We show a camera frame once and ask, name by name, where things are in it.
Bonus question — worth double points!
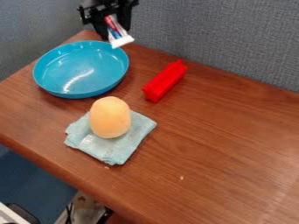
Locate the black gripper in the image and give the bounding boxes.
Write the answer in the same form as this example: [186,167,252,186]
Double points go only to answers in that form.
[78,0,139,40]

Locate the white toothpaste tube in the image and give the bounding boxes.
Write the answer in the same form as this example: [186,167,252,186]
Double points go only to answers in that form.
[105,16,135,49]

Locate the blue plate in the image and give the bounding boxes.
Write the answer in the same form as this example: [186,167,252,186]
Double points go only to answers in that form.
[33,40,130,99]

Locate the red plastic block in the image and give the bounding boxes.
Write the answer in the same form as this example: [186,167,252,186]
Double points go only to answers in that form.
[143,59,187,103]

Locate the orange egg-shaped sponge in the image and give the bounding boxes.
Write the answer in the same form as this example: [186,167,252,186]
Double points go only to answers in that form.
[89,96,131,138]

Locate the light blue folded cloth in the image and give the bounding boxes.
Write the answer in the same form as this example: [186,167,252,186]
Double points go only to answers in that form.
[65,111,157,165]

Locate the beige object under table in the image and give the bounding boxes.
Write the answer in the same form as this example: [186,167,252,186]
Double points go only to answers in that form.
[54,191,109,224]

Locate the white object bottom left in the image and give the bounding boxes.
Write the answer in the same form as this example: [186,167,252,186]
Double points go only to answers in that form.
[0,202,26,224]

